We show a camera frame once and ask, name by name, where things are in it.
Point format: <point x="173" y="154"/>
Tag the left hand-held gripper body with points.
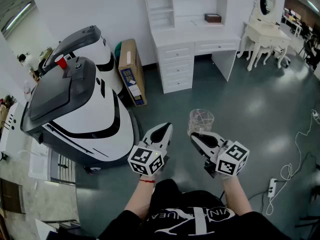
<point x="145" y="160"/>

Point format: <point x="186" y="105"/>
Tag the red plastic cup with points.
<point x="61" y="62"/>

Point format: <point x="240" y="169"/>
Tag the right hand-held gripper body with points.
<point x="231" y="159"/>

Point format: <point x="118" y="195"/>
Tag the person's black printed t-shirt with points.
<point x="175" y="209"/>

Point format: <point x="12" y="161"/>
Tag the oval mirror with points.
<point x="267" y="1"/>

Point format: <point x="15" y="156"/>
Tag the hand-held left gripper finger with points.
<point x="168" y="140"/>
<point x="150" y="135"/>

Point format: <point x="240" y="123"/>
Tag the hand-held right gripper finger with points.
<point x="218" y="139"/>
<point x="200" y="149"/>

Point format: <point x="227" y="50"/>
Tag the white plug adapter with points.
<point x="315" y="115"/>

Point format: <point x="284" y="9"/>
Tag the long ceiling light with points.
<point x="18" y="16"/>

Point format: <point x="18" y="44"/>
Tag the white plastic bin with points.
<point x="39" y="161"/>

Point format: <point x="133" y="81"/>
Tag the white dressing table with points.
<point x="265" y="35"/>

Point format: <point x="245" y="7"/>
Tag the clear plastic bottle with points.
<point x="27" y="90"/>

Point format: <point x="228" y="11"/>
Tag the person's right forearm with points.
<point x="236" y="196"/>

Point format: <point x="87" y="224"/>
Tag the teal green round object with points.
<point x="117" y="50"/>

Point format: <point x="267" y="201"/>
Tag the flat cardboard box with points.
<point x="131" y="66"/>

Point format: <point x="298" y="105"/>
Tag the brown panel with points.
<point x="11" y="196"/>

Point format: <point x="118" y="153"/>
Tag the metal grate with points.
<point x="63" y="167"/>

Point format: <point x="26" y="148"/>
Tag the black office chair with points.
<point x="312" y="50"/>

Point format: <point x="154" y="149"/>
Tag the white cabinet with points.
<point x="12" y="131"/>

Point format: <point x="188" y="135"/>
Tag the clear patterned cup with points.
<point x="201" y="121"/>

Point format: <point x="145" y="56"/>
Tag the dark brown tissue box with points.
<point x="213" y="18"/>

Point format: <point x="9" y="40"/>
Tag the large white and grey machine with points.
<point x="82" y="119"/>

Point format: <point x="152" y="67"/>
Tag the white stool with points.
<point x="281" y="55"/>

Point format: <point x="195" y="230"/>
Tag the person's left forearm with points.
<point x="141" y="196"/>

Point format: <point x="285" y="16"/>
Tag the white power strip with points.
<point x="272" y="187"/>

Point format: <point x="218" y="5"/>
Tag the white desk with shelves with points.
<point x="200" y="35"/>

